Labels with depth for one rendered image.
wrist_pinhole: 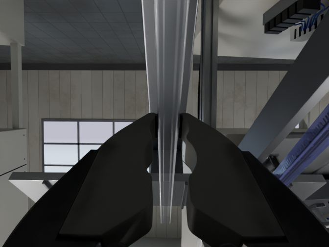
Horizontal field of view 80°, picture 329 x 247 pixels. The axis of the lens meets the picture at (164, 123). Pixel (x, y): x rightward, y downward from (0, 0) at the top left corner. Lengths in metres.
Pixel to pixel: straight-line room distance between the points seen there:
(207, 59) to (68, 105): 3.64
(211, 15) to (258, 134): 0.39
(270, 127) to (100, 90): 3.62
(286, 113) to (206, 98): 0.28
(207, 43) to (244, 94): 3.30
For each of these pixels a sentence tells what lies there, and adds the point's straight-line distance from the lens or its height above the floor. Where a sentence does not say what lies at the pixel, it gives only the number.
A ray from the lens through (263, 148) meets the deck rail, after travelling 0.41.
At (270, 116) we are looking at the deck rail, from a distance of 0.39.
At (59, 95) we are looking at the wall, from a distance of 4.18.
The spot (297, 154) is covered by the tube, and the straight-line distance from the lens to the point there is 0.19.
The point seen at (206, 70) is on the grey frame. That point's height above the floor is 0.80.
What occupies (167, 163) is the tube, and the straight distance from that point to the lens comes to 0.17.
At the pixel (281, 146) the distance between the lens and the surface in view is 0.44.
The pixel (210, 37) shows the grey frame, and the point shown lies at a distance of 0.65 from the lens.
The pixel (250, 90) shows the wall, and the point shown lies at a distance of 3.94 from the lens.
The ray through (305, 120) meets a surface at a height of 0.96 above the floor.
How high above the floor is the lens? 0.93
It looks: 2 degrees up
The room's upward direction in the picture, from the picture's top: 180 degrees counter-clockwise
